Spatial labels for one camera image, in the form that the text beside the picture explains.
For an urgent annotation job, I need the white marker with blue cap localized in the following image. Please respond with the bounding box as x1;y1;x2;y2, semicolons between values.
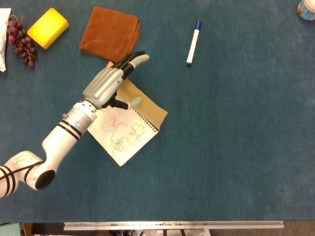
186;20;203;67

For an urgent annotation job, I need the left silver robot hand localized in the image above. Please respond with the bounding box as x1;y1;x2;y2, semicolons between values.
82;51;150;110

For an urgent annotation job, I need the white snack bag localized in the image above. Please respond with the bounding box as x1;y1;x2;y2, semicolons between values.
0;8;12;73

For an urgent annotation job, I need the aluminium table edge rail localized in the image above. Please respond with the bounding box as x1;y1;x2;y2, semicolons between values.
63;220;284;231

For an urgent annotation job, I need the teal box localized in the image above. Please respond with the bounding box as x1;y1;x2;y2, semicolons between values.
0;222;22;236

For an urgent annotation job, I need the jar with white lid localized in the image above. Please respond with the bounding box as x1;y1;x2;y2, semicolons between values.
297;0;315;22

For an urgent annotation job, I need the brown folded cloth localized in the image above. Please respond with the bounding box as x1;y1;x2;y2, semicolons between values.
79;6;142;63

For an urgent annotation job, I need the yellow sponge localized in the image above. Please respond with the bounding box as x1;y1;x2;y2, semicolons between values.
27;7;69;50

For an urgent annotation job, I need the tan spiral notebook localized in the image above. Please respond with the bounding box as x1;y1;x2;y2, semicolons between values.
87;60;169;167

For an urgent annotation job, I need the dark red grape bunch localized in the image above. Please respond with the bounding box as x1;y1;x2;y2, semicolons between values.
6;14;38;69

